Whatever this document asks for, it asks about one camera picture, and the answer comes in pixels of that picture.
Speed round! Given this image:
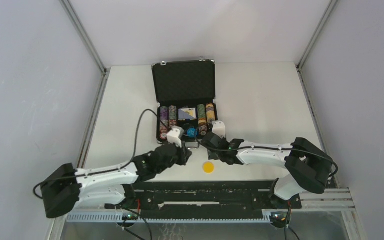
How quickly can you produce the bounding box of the red five poker chip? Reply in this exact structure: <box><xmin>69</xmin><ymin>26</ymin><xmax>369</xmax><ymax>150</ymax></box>
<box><xmin>159</xmin><ymin>132</ymin><xmax>167</xmax><ymax>140</ymax></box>

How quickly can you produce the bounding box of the yellow round button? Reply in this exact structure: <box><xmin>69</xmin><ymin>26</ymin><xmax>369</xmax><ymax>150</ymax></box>
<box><xmin>202</xmin><ymin>161</ymin><xmax>215</xmax><ymax>174</ymax></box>

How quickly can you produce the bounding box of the blue round button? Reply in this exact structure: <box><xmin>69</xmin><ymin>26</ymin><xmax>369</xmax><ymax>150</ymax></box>
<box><xmin>186</xmin><ymin>128</ymin><xmax>199</xmax><ymax>138</ymax></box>

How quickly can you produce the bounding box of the yellow chip stack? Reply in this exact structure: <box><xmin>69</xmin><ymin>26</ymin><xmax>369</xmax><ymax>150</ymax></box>
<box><xmin>205</xmin><ymin>103</ymin><xmax>216</xmax><ymax>124</ymax></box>

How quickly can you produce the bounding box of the shrink-wrapped blue chip stack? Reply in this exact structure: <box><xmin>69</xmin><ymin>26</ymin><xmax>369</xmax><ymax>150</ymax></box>
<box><xmin>159</xmin><ymin>106</ymin><xmax>169</xmax><ymax>135</ymax></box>

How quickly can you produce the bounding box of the playing card deck box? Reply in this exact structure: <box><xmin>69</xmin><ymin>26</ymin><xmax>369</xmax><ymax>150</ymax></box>
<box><xmin>177</xmin><ymin>108</ymin><xmax>197</xmax><ymax>121</ymax></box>

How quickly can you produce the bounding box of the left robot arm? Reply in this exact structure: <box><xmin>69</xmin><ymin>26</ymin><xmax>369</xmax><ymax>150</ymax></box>
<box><xmin>38</xmin><ymin>143</ymin><xmax>193</xmax><ymax>219</ymax></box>

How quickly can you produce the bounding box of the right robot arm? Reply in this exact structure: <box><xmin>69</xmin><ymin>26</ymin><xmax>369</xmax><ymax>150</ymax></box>
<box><xmin>198</xmin><ymin>132</ymin><xmax>339</xmax><ymax>208</ymax></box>

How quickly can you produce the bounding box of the black aluminium poker case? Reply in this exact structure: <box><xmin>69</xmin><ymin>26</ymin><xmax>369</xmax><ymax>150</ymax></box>
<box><xmin>151</xmin><ymin>59</ymin><xmax>218</xmax><ymax>144</ymax></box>

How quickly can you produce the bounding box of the left circuit board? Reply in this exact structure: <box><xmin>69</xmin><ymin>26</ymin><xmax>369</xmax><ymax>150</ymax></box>
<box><xmin>121</xmin><ymin>213</ymin><xmax>139</xmax><ymax>222</ymax></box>

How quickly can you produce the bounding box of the circuit board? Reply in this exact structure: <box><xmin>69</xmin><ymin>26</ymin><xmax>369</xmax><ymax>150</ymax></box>
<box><xmin>121</xmin><ymin>213</ymin><xmax>139</xmax><ymax>222</ymax></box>
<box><xmin>270</xmin><ymin>212</ymin><xmax>290</xmax><ymax>222</ymax></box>

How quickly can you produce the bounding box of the right circuit board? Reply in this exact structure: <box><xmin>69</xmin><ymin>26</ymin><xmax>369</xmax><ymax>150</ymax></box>
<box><xmin>270</xmin><ymin>212</ymin><xmax>290</xmax><ymax>222</ymax></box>

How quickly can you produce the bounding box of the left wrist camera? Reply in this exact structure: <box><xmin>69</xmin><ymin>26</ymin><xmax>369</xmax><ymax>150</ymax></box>
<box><xmin>166</xmin><ymin>126</ymin><xmax>185</xmax><ymax>148</ymax></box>

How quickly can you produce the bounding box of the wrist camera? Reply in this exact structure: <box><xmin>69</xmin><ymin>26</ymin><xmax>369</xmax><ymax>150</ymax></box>
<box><xmin>166</xmin><ymin>126</ymin><xmax>185</xmax><ymax>148</ymax></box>
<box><xmin>211</xmin><ymin>120</ymin><xmax>226</xmax><ymax>139</ymax></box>

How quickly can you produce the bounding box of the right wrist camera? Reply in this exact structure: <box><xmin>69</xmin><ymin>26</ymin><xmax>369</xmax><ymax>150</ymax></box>
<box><xmin>211</xmin><ymin>120</ymin><xmax>226</xmax><ymax>139</ymax></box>

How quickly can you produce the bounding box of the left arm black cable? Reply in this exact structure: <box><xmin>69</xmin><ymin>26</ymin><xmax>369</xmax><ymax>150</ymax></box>
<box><xmin>32</xmin><ymin>109</ymin><xmax>161</xmax><ymax>200</ymax></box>

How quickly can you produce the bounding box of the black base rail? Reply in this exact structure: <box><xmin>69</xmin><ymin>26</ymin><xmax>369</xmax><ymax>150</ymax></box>
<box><xmin>104</xmin><ymin>180</ymin><xmax>302</xmax><ymax>219</ymax></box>

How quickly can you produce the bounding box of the grey cable duct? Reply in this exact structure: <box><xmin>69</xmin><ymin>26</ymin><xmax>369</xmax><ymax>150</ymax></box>
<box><xmin>66</xmin><ymin>211</ymin><xmax>272</xmax><ymax>224</ymax></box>

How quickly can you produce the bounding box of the left aluminium frame post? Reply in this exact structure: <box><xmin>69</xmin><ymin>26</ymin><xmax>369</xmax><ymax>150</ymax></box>
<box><xmin>44</xmin><ymin>0</ymin><xmax>110</xmax><ymax>240</ymax></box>

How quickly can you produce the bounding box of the aluminium frame post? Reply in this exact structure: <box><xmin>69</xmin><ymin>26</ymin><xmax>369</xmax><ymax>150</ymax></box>
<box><xmin>296</xmin><ymin>0</ymin><xmax>367</xmax><ymax>240</ymax></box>
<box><xmin>44</xmin><ymin>0</ymin><xmax>110</xmax><ymax>240</ymax></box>

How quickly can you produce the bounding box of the right aluminium frame post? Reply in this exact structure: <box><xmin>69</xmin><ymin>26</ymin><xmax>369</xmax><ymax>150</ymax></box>
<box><xmin>296</xmin><ymin>0</ymin><xmax>367</xmax><ymax>240</ymax></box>

